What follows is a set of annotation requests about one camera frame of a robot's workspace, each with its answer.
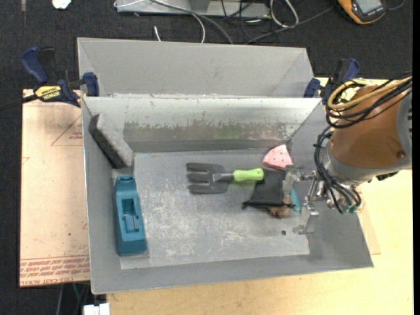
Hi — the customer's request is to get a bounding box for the brown cardboard board, red print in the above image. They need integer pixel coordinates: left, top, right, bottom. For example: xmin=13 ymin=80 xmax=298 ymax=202
xmin=19 ymin=89 xmax=382 ymax=288

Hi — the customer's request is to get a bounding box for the pink triangular sanding pad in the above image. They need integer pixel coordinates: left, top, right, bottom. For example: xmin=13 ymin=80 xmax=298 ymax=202
xmin=261 ymin=144 xmax=295 ymax=171

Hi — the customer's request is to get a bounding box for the grey and black foam block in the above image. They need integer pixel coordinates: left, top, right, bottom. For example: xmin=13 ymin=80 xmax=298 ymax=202
xmin=88 ymin=113 xmax=135 ymax=169

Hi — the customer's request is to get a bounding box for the brown brush with teal handle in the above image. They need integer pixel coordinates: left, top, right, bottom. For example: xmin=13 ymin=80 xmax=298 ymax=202
xmin=268 ymin=188 xmax=301 ymax=219

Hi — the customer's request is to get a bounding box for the black cloth pouch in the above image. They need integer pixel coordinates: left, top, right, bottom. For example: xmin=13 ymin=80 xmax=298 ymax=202
xmin=241 ymin=169 xmax=290 ymax=211

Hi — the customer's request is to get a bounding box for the black garden fork, green handle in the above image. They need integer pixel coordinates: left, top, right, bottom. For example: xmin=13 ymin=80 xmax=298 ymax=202
xmin=185 ymin=161 xmax=265 ymax=196

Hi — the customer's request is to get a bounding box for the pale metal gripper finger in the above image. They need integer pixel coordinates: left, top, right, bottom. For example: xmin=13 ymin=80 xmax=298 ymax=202
xmin=293 ymin=203 xmax=320 ymax=236
xmin=282 ymin=164 xmax=305 ymax=206

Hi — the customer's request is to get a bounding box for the grey metal bin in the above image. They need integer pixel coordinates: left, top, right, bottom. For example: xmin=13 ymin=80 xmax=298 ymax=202
xmin=77 ymin=37 xmax=375 ymax=295

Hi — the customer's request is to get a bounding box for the teal plastic battery pack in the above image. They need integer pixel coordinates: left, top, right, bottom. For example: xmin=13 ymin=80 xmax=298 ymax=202
xmin=113 ymin=175 xmax=148 ymax=257

